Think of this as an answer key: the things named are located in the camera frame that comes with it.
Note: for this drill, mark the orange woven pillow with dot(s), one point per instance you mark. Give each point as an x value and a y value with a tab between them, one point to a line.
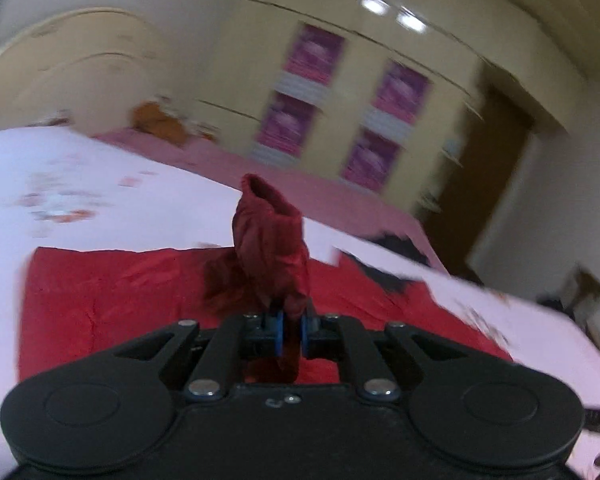
157	122

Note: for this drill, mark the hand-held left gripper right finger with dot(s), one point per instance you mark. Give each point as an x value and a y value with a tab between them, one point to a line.
305	334

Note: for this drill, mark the red down jacket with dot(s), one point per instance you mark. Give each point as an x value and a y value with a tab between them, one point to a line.
105	300

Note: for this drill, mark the pink bed cover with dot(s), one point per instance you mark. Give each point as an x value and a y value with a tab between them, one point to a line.
280	170

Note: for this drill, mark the cream bed headboard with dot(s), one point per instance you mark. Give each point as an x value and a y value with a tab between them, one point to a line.
80	70

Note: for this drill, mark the purple wall poster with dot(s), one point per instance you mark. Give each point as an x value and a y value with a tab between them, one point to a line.
371	160
286	125
314	55
402	92

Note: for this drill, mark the floral white bed sheet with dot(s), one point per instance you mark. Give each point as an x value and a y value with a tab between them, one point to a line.
105	210

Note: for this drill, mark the brown wooden door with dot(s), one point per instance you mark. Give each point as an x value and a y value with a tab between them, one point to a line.
480	170

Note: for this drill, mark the dark cloth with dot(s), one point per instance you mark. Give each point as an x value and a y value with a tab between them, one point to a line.
395	249

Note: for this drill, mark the cream wardrobe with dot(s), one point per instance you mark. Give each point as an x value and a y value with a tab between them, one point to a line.
360	50

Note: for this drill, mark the brown wooden chair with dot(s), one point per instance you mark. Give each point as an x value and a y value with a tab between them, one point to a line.
582	285

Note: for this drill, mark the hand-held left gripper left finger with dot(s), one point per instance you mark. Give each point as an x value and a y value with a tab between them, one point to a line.
280	334

